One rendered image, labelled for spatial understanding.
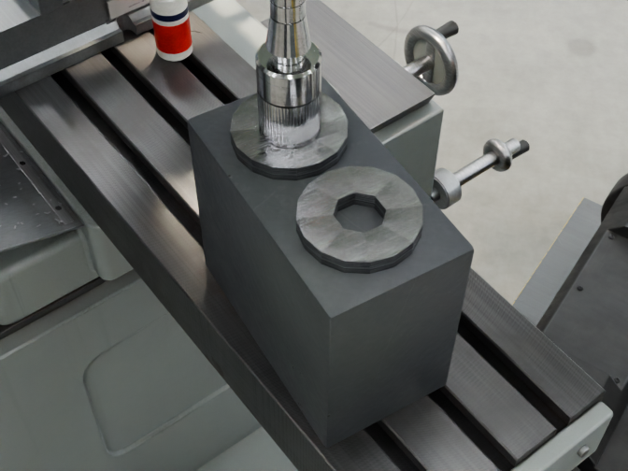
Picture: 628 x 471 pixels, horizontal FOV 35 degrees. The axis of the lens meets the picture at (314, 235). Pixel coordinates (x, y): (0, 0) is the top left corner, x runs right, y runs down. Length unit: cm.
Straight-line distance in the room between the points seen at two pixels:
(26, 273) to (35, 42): 25
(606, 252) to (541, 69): 123
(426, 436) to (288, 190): 24
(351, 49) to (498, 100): 112
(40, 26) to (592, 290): 80
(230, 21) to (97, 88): 30
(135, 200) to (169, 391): 51
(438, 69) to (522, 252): 73
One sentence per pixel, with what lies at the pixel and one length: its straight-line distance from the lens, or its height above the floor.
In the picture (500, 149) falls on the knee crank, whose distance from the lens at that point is 160.
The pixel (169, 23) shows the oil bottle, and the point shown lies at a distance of 109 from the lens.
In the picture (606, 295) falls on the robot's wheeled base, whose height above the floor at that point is 59.
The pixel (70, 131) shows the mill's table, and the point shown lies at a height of 96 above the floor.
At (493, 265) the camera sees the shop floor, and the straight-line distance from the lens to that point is 216.
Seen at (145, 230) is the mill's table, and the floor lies 96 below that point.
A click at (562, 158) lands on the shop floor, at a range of 241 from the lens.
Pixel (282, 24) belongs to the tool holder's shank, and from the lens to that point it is 67.
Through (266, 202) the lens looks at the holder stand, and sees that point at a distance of 71.
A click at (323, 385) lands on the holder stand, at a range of 73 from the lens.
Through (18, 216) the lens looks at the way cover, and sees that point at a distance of 107.
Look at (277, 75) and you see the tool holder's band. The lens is 69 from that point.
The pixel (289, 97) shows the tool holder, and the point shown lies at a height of 121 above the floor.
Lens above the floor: 168
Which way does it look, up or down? 51 degrees down
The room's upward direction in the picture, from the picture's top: 1 degrees clockwise
